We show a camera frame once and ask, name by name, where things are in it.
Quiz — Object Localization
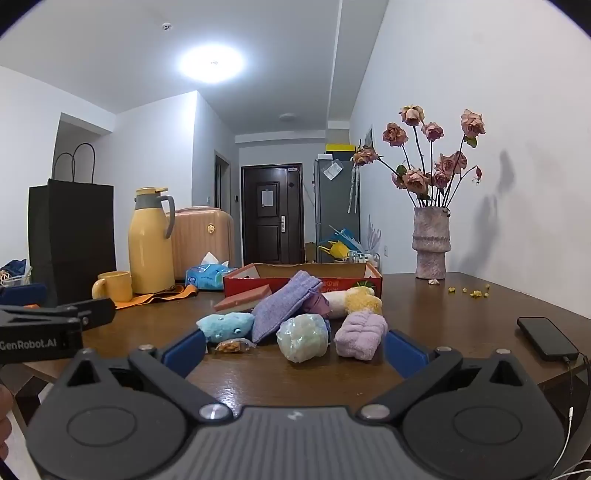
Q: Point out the lilac towel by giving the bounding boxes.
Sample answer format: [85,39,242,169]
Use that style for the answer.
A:
[334,309,389,361]

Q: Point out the small snack packet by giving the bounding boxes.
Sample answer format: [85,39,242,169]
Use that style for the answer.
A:
[215,338,256,354]

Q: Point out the light blue plush toy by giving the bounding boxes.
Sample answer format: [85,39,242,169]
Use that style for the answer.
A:
[197,312,254,344]

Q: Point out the iridescent soft bundle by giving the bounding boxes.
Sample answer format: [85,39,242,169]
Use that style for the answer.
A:
[276,313,329,363]

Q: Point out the pink satin cloth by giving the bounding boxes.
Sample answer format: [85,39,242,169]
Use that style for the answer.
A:
[301,292,331,319]

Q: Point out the person left hand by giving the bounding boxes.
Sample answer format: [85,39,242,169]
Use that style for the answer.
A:
[0,385,14,460]

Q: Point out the blue tissue pack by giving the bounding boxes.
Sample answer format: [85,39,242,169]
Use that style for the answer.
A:
[185,252,233,291]

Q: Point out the yellow dried petals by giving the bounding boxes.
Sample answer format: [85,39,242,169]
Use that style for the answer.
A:
[448,284,491,298]

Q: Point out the yellow thermos jug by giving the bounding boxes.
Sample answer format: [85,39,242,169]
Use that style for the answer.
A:
[128,187,175,295]

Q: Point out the red orange cardboard box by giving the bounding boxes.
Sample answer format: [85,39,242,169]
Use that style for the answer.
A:
[223,263,383,298]

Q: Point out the black paper shopping bag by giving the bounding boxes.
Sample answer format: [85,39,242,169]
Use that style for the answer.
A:
[27,178,116,307]

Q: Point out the textured pink vase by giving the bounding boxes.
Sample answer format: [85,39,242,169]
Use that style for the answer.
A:
[412,206,452,280]

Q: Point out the purple decorative stems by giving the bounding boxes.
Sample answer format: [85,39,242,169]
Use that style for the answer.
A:
[367,216,382,254]

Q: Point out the yellow blue bag pile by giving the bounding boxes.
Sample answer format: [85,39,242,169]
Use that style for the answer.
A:
[318,226,363,261]

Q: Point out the pink ribbed suitcase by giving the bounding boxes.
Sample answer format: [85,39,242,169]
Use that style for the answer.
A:
[171,206,235,281]

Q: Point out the black smartphone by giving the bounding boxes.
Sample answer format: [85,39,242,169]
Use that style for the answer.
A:
[517,317,579,362]

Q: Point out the dried pink roses bouquet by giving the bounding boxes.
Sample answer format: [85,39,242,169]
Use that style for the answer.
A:
[349,104,486,212]

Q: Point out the grey refrigerator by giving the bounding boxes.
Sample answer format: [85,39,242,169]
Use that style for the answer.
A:
[314,151,361,263]

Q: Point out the dark brown entrance door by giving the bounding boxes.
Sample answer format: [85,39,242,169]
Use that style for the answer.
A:
[242,164,304,264]

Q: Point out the yellow box on refrigerator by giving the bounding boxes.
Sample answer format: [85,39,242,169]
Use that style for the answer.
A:
[325,144,356,153]

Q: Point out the round ceiling light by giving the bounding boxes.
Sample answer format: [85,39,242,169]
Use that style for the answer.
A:
[176,42,247,85]

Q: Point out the orange strap cloth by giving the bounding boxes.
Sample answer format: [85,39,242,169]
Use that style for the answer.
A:
[115,284,198,310]

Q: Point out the metal wire storage rack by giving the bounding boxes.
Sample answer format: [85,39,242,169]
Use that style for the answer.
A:
[346,250,380,268]

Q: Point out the white charging cable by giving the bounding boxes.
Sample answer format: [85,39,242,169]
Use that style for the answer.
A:
[540,357,591,480]

